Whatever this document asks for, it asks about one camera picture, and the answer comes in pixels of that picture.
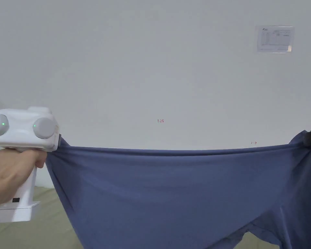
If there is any bed with beige sheet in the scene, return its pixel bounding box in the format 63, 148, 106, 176
0, 184, 311, 249

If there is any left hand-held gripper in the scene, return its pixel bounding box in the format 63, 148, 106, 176
0, 106, 62, 223

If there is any person's left hand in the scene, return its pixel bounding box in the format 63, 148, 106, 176
0, 148, 48, 215

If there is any dark blue shirt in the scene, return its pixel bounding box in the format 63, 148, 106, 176
44, 130, 311, 249

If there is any white paper notice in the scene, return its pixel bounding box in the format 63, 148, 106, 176
255, 25, 294, 53

